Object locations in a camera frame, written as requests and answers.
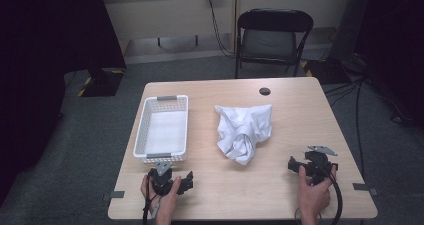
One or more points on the person's right hand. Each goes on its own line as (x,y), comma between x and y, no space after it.
(313,196)

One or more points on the person's left hand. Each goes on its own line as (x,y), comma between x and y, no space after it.
(163,203)

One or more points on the large black curtain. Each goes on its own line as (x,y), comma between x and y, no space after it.
(40,68)

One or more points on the black folding chair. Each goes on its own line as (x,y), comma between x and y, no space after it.
(273,41)

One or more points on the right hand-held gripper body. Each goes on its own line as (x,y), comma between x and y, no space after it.
(316,166)

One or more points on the white perforated plastic basket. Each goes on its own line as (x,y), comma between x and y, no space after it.
(140,135)

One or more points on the white cloth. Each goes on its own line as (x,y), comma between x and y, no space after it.
(241,131)

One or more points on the black base with yellow stripes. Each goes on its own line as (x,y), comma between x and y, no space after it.
(328,71)
(103,83)

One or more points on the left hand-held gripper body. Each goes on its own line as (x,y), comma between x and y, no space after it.
(162,181)

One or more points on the grey tape piece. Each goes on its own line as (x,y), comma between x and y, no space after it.
(117,194)
(363,187)

